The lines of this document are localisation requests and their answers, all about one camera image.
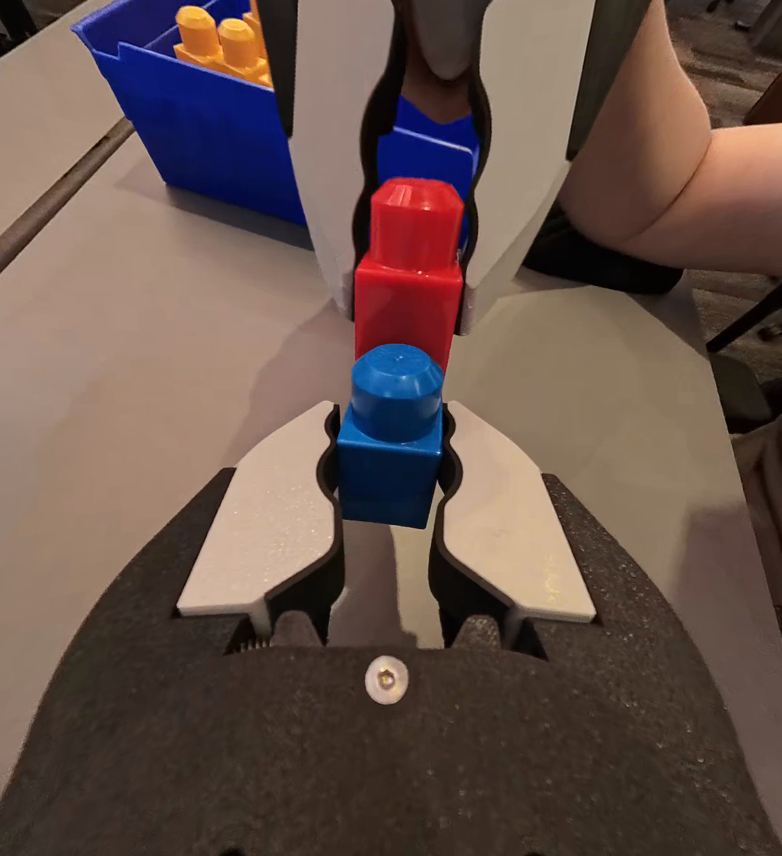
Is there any person's right forearm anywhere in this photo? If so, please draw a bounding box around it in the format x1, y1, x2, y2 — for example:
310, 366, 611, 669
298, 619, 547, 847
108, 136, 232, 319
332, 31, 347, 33
558, 0, 782, 278

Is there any blue plastic bin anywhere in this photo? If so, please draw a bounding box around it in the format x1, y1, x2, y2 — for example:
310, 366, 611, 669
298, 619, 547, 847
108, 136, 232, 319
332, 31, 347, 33
70, 0, 482, 228

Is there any black wrist rest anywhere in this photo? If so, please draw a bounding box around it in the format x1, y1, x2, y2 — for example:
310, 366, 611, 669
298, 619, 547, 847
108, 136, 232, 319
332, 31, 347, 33
523, 204, 685, 296

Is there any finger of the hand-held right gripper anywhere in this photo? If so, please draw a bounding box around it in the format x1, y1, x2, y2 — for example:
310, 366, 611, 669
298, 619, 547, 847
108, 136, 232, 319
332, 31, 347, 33
294, 0, 398, 318
458, 0, 597, 335

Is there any red mega block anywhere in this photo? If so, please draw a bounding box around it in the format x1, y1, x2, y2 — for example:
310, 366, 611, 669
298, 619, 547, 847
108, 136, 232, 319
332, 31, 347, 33
352, 177, 465, 375

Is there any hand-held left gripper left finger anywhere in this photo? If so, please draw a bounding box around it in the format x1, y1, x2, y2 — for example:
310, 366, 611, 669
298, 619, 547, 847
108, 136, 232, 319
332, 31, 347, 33
175, 400, 348, 635

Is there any blue mega block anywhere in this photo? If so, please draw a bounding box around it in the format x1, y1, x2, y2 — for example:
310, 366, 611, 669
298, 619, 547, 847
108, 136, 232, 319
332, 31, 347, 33
336, 343, 445, 531

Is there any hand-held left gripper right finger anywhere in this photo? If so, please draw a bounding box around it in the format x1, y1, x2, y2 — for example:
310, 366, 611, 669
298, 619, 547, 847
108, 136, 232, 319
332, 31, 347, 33
431, 399, 598, 628

